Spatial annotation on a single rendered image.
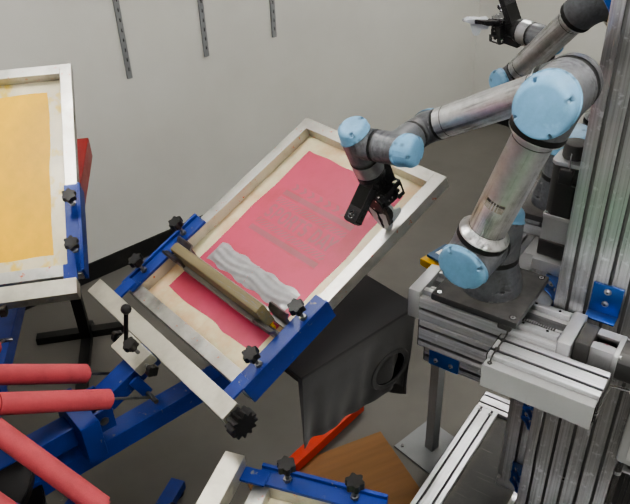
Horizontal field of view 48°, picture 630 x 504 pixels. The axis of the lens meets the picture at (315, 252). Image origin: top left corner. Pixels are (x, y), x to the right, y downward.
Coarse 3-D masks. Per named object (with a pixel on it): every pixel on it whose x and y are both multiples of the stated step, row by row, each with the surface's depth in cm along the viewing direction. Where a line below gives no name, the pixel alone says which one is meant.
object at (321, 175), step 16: (304, 160) 223; (320, 160) 220; (288, 176) 221; (304, 176) 218; (320, 176) 216; (336, 176) 213; (272, 192) 219; (320, 192) 212; (256, 208) 217; (240, 224) 215; (224, 240) 213; (240, 240) 211; (256, 240) 208; (256, 256) 204; (224, 272) 205; (176, 288) 207; (192, 288) 205; (192, 304) 201; (208, 304) 199
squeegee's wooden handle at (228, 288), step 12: (180, 252) 200; (192, 264) 196; (204, 264) 194; (204, 276) 194; (216, 276) 190; (216, 288) 196; (228, 288) 185; (240, 288) 184; (240, 300) 182; (252, 300) 180; (252, 312) 180; (264, 312) 179
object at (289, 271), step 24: (336, 192) 209; (360, 240) 194; (264, 264) 201; (288, 264) 198; (336, 264) 192; (312, 288) 190; (216, 312) 196; (288, 312) 187; (240, 336) 188; (264, 336) 185
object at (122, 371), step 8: (120, 368) 184; (128, 368) 183; (112, 376) 183; (120, 376) 182; (128, 376) 181; (144, 376) 185; (104, 384) 182; (112, 384) 181; (120, 384) 181; (128, 384) 182; (120, 392) 181; (128, 392) 183; (120, 400) 183; (112, 408) 182
